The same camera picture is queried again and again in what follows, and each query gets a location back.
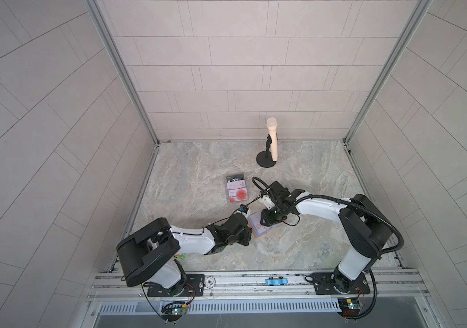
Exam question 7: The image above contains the left circuit board with wires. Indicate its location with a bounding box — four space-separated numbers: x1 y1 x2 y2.
161 301 190 323

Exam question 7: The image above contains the circuit board with wires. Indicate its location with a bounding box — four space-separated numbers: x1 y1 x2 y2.
161 301 190 323
337 297 365 318

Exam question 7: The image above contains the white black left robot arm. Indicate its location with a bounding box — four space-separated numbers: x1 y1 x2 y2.
116 210 252 290

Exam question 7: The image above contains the white ventilation grille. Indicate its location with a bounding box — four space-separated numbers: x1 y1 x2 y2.
99 299 341 315

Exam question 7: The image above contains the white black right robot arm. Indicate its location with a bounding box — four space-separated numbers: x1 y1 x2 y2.
258 181 404 284

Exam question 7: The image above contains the aluminium corner frame post right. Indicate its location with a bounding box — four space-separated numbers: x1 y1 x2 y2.
343 0 433 144

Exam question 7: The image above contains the clear plastic package box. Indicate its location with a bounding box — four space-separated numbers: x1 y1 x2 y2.
226 174 248 203

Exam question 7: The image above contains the right circuit board with wires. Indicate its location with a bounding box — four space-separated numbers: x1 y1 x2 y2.
337 297 365 318

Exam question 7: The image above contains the beige microphone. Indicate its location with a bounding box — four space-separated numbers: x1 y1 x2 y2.
266 117 279 162

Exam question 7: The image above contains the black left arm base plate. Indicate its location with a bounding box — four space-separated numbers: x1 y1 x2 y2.
147 274 205 297

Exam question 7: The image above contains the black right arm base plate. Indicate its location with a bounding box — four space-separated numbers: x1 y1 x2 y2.
304 272 373 295

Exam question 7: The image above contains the black round microphone stand base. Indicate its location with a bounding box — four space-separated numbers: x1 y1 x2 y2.
256 135 277 168

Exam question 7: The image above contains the aluminium front rail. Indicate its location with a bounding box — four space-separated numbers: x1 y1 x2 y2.
86 267 430 301

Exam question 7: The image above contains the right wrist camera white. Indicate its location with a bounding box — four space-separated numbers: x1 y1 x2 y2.
259 194 276 210

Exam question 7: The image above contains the blue clip on rail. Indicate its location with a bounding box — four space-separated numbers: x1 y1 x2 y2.
266 276 288 286

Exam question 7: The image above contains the aluminium corner frame post left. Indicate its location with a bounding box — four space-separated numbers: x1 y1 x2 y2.
84 0 160 148

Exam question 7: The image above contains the aluminium corner frame post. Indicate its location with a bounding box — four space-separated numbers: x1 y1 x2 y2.
343 0 433 144
84 0 160 148

